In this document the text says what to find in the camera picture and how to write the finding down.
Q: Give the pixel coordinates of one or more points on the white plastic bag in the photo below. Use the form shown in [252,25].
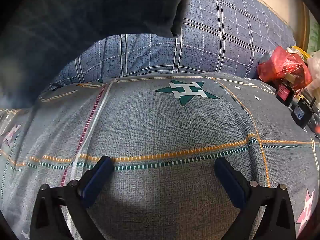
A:
[314,72]

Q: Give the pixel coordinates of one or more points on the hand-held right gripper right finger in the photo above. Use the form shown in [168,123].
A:
[228,182]

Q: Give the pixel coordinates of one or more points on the black box with pink label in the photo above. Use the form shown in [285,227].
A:
[285,93]

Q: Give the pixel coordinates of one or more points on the blue denim pants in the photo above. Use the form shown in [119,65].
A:
[75,17]

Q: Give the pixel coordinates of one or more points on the grey star-printed bedsheet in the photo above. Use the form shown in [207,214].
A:
[162,125]

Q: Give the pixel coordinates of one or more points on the yellow plastic bag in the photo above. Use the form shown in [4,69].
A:
[298,51]

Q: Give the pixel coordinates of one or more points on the blue plaid pillow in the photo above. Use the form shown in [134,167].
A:
[200,42]

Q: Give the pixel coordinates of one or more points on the black box with blue label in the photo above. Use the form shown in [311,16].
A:
[301,113]

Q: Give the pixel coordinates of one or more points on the red plastic bag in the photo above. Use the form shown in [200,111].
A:
[282,65]

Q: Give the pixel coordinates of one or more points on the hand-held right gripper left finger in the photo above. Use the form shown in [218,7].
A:
[98,177]

